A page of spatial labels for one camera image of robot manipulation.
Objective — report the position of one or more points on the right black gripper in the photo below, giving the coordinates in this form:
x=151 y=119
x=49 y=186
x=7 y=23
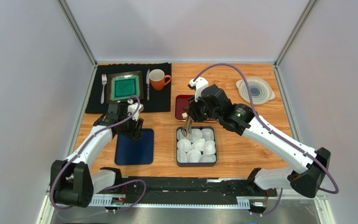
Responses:
x=195 y=112

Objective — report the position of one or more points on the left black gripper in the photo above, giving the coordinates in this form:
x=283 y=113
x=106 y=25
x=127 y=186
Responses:
x=137 y=133

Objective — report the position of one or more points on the metal serving tongs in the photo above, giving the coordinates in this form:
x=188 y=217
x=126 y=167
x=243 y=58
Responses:
x=186 y=130

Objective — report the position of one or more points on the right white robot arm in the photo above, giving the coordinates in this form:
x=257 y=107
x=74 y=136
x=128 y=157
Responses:
x=307 y=167

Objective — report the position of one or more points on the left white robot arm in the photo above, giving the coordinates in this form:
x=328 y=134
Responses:
x=71 y=183

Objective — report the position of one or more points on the navy box lid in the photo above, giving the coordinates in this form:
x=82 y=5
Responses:
x=135 y=152

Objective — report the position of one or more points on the red lacquer tray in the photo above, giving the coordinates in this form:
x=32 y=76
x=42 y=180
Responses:
x=180 y=102

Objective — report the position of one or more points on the navy box with paper cups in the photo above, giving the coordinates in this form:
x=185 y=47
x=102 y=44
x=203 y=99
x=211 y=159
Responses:
x=197 y=150

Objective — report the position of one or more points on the black placemat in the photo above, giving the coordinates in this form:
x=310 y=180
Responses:
x=160 y=101

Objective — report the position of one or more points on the green square plate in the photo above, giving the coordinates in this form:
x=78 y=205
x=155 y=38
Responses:
x=120 y=86

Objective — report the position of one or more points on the orange mug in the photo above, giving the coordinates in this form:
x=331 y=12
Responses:
x=159 y=79

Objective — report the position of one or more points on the table knife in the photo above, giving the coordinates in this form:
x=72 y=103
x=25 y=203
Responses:
x=148 y=84

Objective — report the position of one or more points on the white round plate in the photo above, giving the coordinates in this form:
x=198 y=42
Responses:
x=260 y=90

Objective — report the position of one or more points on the silver fork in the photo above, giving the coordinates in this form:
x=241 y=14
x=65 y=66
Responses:
x=104 y=82

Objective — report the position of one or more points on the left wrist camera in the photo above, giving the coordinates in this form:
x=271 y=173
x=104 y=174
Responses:
x=134 y=109

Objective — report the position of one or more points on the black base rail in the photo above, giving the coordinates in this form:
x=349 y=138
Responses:
x=189 y=191

